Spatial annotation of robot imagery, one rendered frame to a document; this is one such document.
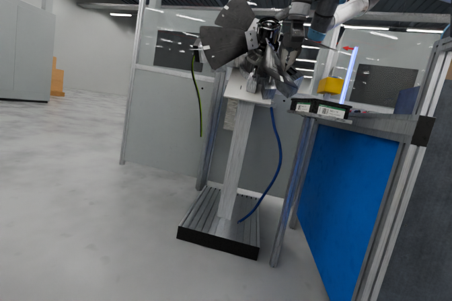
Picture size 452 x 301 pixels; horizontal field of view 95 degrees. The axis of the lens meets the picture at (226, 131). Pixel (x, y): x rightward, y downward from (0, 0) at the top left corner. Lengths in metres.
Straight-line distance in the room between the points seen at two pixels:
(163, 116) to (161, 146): 0.29
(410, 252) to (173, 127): 1.74
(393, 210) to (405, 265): 0.33
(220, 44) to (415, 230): 1.07
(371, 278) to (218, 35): 1.09
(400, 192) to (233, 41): 0.89
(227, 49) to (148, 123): 1.26
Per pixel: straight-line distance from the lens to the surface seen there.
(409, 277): 1.09
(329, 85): 1.45
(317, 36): 1.03
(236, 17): 1.34
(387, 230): 0.79
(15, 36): 6.28
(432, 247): 1.06
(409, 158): 0.74
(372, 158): 0.89
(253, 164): 1.93
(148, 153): 2.17
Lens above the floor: 0.79
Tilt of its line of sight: 8 degrees down
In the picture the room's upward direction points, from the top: 11 degrees clockwise
